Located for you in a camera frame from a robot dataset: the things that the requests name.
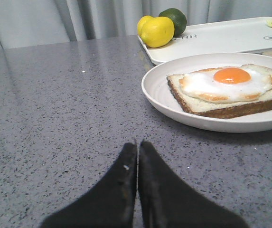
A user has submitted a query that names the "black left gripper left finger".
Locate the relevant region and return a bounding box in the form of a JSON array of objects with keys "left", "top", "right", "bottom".
[{"left": 41, "top": 143, "right": 138, "bottom": 228}]

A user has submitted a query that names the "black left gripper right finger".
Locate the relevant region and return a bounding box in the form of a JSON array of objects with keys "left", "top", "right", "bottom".
[{"left": 138, "top": 141, "right": 248, "bottom": 228}]

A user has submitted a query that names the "white round plate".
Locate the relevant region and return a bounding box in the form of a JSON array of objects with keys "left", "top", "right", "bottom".
[{"left": 141, "top": 53, "right": 272, "bottom": 133}]

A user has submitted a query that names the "white rectangular tray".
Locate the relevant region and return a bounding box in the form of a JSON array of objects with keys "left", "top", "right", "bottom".
[{"left": 142, "top": 17, "right": 272, "bottom": 65}]

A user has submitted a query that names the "bottom toast slice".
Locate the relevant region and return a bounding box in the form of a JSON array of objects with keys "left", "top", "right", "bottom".
[{"left": 167, "top": 64, "right": 272, "bottom": 119}]

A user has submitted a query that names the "fried egg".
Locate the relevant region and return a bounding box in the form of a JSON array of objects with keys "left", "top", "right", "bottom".
[{"left": 178, "top": 67, "right": 272, "bottom": 103}]

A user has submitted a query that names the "front yellow lemon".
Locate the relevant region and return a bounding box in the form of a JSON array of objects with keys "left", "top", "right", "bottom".
[{"left": 139, "top": 17, "right": 175, "bottom": 48}]

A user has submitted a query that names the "yellow lemon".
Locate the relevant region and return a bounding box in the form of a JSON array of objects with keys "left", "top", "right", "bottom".
[
  {"left": 139, "top": 17, "right": 175, "bottom": 48},
  {"left": 137, "top": 15, "right": 154, "bottom": 36}
]

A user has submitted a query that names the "green lime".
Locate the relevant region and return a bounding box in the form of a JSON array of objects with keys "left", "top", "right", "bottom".
[{"left": 159, "top": 8, "right": 187, "bottom": 37}]

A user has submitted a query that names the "rear yellow lemon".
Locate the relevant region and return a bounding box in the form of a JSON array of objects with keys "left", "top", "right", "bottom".
[{"left": 137, "top": 15, "right": 154, "bottom": 36}]

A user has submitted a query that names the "grey curtain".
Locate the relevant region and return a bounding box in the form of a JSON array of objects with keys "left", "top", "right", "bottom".
[{"left": 0, "top": 0, "right": 272, "bottom": 49}]

